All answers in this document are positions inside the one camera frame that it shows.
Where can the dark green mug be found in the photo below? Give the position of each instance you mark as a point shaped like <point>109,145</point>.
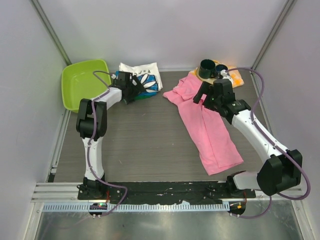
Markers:
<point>207,69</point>

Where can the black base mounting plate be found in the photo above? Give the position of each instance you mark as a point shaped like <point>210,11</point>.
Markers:
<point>163,192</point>

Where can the dark blue mug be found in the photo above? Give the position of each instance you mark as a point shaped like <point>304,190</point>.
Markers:
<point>220,67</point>

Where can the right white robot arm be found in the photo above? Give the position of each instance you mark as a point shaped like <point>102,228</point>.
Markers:
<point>280,170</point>

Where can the slotted white cable duct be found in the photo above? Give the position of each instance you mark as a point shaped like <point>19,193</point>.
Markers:
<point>95,207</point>

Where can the pink t shirt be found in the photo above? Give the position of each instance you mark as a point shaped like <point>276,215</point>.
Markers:
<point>206,128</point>

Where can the orange checkered cloth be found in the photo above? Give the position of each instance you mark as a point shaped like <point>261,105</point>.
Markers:
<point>237,80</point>

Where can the lime green plastic tub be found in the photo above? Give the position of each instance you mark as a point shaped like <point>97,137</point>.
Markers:
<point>83,80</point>

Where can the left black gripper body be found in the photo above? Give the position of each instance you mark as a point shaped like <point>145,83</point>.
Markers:
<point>132,93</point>

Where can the blue t shirt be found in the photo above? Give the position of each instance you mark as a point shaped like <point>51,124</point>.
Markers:
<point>148,94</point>

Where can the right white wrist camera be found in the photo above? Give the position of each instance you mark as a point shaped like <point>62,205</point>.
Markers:
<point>225,75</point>

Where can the white daisy print t shirt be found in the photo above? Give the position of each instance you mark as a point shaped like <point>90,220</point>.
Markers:
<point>147,74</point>

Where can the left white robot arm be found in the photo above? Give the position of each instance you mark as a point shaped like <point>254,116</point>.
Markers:
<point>92,125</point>

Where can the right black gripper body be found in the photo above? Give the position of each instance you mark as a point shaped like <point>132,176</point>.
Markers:
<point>213,102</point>

